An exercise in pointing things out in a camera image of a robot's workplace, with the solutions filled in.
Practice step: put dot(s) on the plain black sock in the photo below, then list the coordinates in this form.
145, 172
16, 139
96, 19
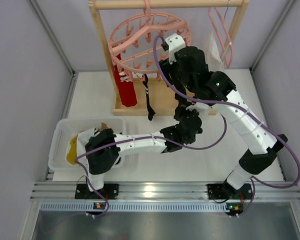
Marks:
181, 100

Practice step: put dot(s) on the white hanging cloth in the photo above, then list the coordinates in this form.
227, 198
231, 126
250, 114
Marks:
212, 54

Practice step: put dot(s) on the yellow sock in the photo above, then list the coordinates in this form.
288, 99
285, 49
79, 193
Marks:
71, 152

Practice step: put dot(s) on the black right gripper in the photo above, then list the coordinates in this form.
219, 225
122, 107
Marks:
165, 66

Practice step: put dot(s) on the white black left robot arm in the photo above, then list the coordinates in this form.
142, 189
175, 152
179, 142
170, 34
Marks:
168, 140

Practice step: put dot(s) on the red sock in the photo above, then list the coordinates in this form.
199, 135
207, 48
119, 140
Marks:
125, 88

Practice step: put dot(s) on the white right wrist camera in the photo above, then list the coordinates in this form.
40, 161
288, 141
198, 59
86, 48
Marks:
173, 44

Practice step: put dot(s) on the wooden clothes rack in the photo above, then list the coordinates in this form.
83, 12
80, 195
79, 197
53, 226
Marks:
162, 99

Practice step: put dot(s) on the white plastic basket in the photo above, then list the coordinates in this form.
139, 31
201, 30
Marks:
66, 129

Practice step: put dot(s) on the pink round clip hanger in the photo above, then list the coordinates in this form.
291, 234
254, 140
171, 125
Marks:
131, 42

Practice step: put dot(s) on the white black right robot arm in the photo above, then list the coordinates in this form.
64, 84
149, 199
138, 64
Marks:
221, 93

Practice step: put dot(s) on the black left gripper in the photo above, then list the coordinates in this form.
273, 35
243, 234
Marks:
189, 126

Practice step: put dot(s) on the brown striped sock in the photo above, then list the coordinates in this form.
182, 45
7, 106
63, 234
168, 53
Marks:
104, 126

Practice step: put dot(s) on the aluminium rail base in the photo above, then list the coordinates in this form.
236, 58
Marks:
189, 197

